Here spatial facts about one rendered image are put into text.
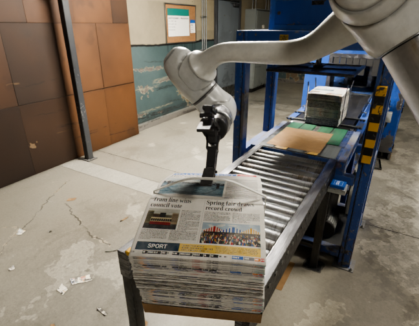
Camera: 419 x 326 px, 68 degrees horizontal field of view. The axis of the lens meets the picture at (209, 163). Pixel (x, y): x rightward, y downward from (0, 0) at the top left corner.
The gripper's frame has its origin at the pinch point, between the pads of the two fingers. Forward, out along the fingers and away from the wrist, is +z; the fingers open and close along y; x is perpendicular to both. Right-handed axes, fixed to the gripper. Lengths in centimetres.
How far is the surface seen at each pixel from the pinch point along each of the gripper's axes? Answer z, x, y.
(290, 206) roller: -59, -29, 56
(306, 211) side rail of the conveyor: -54, -36, 55
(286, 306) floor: -66, -33, 136
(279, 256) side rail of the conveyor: -22, -22, 52
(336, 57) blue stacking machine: -355, -107, 39
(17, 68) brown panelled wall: -230, 232, 24
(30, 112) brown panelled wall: -229, 232, 70
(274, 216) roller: -49, -21, 54
